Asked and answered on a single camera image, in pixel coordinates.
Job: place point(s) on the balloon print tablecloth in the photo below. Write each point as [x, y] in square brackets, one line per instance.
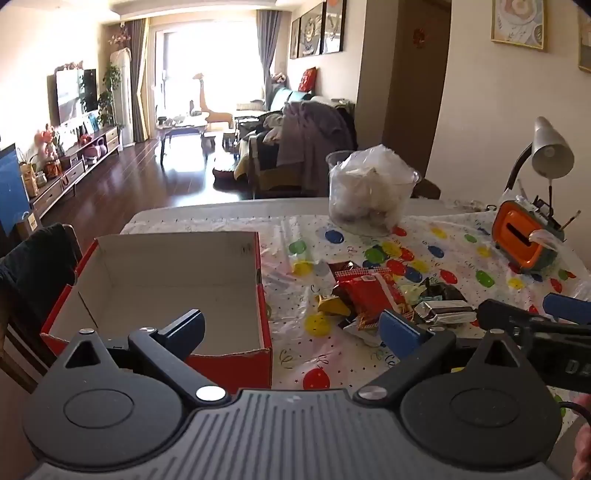
[295, 360]

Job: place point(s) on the dark sofa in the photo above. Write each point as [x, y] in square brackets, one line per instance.
[272, 173]

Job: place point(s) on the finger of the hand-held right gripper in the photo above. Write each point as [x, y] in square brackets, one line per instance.
[565, 305]
[501, 314]

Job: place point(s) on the gold framed wall picture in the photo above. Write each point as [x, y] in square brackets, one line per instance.
[585, 41]
[517, 23]

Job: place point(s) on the grey blanket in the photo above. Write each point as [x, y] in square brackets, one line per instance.
[309, 134]

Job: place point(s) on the wooden chair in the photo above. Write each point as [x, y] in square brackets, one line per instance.
[18, 350]

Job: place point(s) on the red snack packet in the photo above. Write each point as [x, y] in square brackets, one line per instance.
[369, 290]

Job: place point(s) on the dark cloth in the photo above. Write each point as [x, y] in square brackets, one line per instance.
[37, 263]

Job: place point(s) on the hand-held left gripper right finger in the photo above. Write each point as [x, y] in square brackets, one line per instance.
[401, 332]

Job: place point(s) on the red bag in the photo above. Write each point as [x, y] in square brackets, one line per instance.
[53, 168]

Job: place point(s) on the giraffe figure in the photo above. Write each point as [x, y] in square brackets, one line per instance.
[203, 97]

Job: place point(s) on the yellow snack packet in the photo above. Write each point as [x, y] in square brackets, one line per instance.
[332, 304]

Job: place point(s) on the red cushion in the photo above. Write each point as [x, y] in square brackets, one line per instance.
[307, 81]

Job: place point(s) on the wooden TV cabinet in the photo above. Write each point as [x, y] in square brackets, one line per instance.
[69, 177]

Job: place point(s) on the red door ornament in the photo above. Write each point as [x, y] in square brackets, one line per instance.
[419, 37]

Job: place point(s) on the silver black snack packet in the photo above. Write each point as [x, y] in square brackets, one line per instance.
[443, 314]

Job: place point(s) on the orange green box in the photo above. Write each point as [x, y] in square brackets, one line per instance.
[512, 235]

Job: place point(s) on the dark framed wall picture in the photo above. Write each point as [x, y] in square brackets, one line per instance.
[334, 25]
[311, 30]
[295, 37]

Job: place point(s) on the blue board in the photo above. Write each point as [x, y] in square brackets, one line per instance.
[11, 189]

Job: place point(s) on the red cardboard box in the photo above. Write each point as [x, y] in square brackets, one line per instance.
[175, 272]

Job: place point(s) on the person's right forearm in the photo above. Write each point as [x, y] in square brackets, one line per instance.
[584, 447]

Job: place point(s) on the television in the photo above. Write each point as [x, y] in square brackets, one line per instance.
[69, 94]

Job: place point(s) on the coffee table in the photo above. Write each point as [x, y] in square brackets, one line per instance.
[182, 124]

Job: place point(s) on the brown wooden door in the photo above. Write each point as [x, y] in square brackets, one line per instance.
[415, 115]

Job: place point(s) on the paintbrush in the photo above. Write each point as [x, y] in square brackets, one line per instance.
[570, 220]

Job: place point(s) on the clear plastic sleeve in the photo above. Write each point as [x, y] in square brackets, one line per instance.
[298, 240]

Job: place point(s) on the crumpled white plastic bag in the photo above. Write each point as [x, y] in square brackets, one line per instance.
[374, 170]

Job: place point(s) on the small stool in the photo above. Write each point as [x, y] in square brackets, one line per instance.
[229, 138]

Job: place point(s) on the pink toy figure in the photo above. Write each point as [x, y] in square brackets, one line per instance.
[46, 143]

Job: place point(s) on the grey desk lamp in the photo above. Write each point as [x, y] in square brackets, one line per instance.
[549, 147]

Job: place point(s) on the yellow box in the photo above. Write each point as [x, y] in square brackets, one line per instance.
[30, 180]

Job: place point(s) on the white standing air conditioner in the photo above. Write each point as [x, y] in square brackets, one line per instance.
[123, 92]

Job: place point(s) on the potted plant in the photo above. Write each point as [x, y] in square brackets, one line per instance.
[108, 97]

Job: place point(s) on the clear plastic container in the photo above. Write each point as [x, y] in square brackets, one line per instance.
[369, 228]

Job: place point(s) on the grey curtain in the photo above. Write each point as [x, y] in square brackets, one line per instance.
[137, 69]
[268, 46]

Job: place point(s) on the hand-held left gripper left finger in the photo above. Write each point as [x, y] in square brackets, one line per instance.
[184, 330]

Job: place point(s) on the brown snack packet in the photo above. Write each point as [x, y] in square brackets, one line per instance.
[341, 267]

